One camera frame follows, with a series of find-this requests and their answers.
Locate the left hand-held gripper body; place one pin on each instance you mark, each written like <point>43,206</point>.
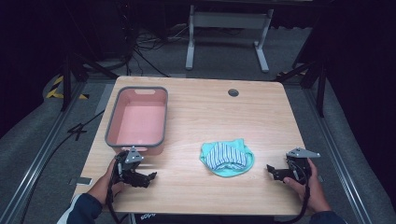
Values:
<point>133,156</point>

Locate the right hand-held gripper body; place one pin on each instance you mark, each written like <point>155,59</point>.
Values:
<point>299,165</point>

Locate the pink plastic basin grey rim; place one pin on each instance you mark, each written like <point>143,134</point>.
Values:
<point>140,124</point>

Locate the teal striped underwear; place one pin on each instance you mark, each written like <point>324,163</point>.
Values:
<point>225,157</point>

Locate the person's right hand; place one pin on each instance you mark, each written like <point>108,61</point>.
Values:
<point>314,194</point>

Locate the person's left hand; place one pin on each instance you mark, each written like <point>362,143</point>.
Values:
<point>104,186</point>

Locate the black tape cross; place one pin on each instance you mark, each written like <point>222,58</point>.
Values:
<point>77,130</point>

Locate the black metal stand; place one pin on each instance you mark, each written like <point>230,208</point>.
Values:
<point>320,87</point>

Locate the black tripod stand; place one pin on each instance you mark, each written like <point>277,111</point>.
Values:
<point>67,81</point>

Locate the yellow black hazard tape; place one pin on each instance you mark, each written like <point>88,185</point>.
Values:
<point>54,90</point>

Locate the aluminium floor rail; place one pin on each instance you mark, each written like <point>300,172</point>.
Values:
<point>339,161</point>
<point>34,168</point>

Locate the grey metal desk frame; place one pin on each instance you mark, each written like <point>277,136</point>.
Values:
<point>230,20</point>

